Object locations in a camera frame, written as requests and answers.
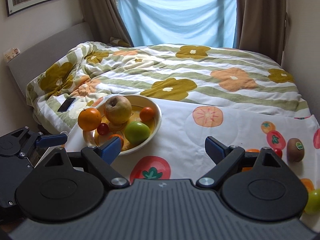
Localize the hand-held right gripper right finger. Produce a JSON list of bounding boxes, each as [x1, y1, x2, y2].
[[196, 136, 298, 190]]

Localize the white wall socket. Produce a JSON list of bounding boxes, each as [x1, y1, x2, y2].
[[4, 47, 20, 62]]

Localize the green apple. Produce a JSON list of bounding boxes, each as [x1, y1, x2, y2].
[[125, 121, 151, 145], [304, 189, 320, 215]]

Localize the yellow-brown apple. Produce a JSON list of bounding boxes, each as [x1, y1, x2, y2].
[[104, 95, 132, 125]]

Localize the brown kiwi with green sticker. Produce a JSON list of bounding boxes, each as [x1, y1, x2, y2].
[[286, 138, 305, 162]]

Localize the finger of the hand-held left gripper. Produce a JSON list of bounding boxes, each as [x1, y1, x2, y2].
[[12, 127, 68, 157]]

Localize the floral striped blanket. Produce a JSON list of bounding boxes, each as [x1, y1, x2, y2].
[[26, 41, 309, 134]]

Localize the grey bed headboard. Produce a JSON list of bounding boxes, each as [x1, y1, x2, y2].
[[6, 21, 95, 105]]

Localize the light blue window cloth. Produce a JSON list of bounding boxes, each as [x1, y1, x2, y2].
[[117, 0, 237, 48]]

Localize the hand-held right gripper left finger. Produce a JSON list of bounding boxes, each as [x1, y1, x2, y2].
[[37, 137, 130, 190]]

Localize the yellow cartoon print bowl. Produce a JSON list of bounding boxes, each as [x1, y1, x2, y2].
[[83, 95, 162, 156]]

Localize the large orange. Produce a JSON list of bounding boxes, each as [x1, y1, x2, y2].
[[241, 149, 260, 172], [78, 107, 102, 131]]

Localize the brown curtain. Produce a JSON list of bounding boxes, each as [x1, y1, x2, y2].
[[75, 0, 134, 47], [234, 0, 288, 67]]

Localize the small mandarin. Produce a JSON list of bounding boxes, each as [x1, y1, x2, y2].
[[109, 133, 125, 148], [139, 107, 155, 122]]

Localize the black smartphone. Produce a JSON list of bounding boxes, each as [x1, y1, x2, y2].
[[57, 97, 76, 113]]

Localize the white fruit print cloth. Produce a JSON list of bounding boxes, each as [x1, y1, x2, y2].
[[61, 97, 320, 227]]

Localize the floral pillow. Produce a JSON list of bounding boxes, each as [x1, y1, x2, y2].
[[110, 37, 132, 47]]

